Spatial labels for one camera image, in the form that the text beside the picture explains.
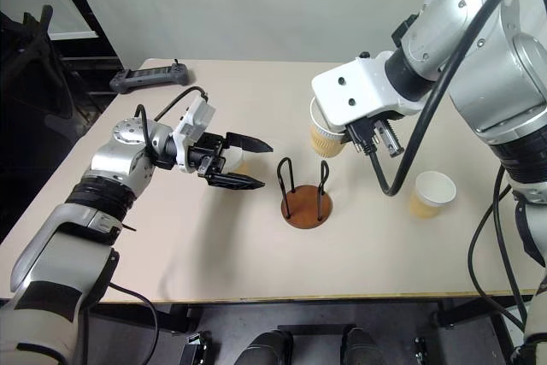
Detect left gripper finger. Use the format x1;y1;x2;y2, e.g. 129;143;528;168
225;132;274;155
206;172;267;191

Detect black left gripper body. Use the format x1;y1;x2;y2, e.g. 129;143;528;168
186;132;228;180

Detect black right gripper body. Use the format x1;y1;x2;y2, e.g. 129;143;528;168
343;112;406;159

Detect orange white paper cup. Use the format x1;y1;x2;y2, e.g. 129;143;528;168
225;145;250;173
409;170;458;220
308;97;346;157

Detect dark grey handheld controller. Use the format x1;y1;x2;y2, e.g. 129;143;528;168
109;58;192;95

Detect dark rounded shape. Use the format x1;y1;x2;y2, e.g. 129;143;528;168
236;329;295;365
340;326;382;365

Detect black office chair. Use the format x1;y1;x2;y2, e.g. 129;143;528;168
0;4;86;122

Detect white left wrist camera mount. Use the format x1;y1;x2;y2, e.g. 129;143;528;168
172;97;217;168

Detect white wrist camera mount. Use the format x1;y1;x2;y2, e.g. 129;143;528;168
172;97;217;168
310;51;428;133

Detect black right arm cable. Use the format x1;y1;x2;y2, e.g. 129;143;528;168
368;0;547;198

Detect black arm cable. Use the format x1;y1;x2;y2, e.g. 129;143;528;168
368;0;547;198
135;85;211;161

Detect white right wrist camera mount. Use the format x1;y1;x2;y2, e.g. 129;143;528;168
310;51;428;133

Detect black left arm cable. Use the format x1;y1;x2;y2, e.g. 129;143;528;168
135;85;211;161

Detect wooden cup holder stand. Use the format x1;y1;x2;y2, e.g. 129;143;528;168
276;156;334;229

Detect thin black cable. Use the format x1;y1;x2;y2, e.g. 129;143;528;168
109;282;160;365
468;163;531;319

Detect black metal bracket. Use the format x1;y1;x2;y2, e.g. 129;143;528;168
181;330;210;365
412;336;429;365

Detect black slanted frame beam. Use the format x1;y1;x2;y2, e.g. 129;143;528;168
42;0;125;71

